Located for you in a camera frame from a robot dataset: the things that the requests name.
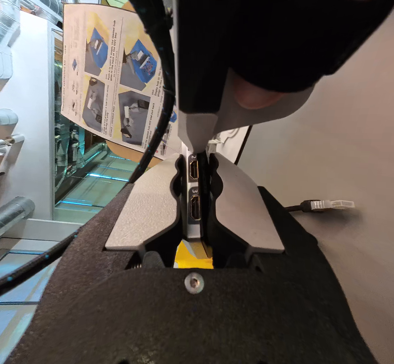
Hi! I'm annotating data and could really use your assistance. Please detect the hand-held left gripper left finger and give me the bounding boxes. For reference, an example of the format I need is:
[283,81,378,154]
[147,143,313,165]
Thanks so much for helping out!
[105,158,184,252]

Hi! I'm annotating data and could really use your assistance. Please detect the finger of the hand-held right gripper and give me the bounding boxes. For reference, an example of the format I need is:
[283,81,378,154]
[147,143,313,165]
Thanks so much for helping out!
[210,68,316,149]
[178,112,219,155]

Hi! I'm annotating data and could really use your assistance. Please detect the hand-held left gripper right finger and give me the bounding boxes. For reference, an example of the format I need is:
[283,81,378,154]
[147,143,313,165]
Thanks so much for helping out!
[208,153,285,253]

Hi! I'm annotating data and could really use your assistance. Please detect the silver port hub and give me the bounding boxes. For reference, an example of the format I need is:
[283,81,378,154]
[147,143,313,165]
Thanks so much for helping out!
[181,142,213,240]

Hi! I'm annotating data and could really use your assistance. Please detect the braided hdmi cable green plugs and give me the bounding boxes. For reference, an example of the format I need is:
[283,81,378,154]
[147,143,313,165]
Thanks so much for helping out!
[0,0,179,297]

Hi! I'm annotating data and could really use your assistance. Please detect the yellow plastic bin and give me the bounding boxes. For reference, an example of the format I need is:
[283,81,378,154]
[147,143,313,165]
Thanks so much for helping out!
[174,238,215,270]

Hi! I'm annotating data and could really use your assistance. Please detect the black cable with silver plug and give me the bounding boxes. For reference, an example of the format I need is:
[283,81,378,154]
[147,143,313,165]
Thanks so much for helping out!
[285,199,356,214]

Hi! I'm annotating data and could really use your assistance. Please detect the white stand base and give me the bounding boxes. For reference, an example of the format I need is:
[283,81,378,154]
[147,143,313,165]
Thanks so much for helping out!
[210,125,252,164]

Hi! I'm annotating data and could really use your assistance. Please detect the printed instruction sheet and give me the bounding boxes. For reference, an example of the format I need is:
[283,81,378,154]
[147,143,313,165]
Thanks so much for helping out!
[62,2,185,161]

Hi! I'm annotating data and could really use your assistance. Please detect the silver ventilation duct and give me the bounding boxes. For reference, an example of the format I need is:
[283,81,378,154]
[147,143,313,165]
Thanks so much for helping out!
[0,0,62,81]
[0,197,36,236]

